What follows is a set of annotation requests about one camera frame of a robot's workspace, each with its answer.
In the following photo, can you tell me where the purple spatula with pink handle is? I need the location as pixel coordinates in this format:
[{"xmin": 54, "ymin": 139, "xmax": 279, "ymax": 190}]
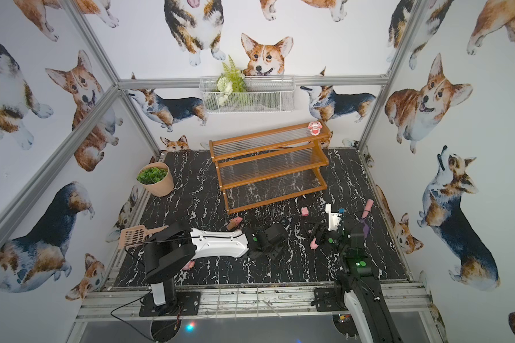
[{"xmin": 360, "ymin": 200, "xmax": 374, "ymax": 239}]

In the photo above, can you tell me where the beige slotted scoop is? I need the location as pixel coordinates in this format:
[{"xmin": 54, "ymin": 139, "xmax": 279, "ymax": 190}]
[{"xmin": 118, "ymin": 225, "xmax": 167, "ymax": 250}]

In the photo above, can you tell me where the artificial fern with white flowers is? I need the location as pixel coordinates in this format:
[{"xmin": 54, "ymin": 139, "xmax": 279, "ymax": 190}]
[{"xmin": 216, "ymin": 56, "xmax": 247, "ymax": 107}]

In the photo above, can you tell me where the orange wooden two-tier shelf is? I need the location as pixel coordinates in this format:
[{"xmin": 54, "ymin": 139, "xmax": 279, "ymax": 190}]
[{"xmin": 209, "ymin": 121, "xmax": 333, "ymax": 214}]

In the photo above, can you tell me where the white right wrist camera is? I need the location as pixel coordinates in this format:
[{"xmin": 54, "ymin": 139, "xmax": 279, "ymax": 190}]
[{"xmin": 325, "ymin": 204, "xmax": 346, "ymax": 232}]

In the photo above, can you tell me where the pink ice cream cone toy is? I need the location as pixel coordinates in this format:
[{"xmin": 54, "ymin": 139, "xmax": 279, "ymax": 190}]
[{"xmin": 226, "ymin": 217, "xmax": 243, "ymax": 231}]

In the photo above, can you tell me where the white wire wall basket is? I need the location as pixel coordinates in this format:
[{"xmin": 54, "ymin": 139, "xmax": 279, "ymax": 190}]
[{"xmin": 199, "ymin": 76, "xmax": 296, "ymax": 114}]

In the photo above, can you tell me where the pink pot with green succulent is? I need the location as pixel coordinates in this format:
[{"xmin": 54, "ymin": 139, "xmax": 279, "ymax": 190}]
[{"xmin": 137, "ymin": 162, "xmax": 175, "ymax": 197}]

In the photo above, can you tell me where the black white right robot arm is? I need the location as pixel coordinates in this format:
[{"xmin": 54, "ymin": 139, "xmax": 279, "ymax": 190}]
[{"xmin": 309, "ymin": 221, "xmax": 403, "ymax": 342}]

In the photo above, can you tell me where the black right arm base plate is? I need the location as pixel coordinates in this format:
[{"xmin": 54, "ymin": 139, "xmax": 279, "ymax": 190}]
[{"xmin": 310, "ymin": 287, "xmax": 356, "ymax": 312}]

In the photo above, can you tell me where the pink hooded bunny doll figure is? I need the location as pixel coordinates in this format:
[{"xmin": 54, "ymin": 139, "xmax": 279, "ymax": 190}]
[{"xmin": 182, "ymin": 261, "xmax": 195, "ymax": 271}]

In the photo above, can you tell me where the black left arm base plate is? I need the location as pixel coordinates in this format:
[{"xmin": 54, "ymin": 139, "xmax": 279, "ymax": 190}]
[{"xmin": 139, "ymin": 292, "xmax": 201, "ymax": 317}]

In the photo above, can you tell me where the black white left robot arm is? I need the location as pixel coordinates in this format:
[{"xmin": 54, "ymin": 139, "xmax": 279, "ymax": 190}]
[{"xmin": 142, "ymin": 222, "xmax": 288, "ymax": 307}]

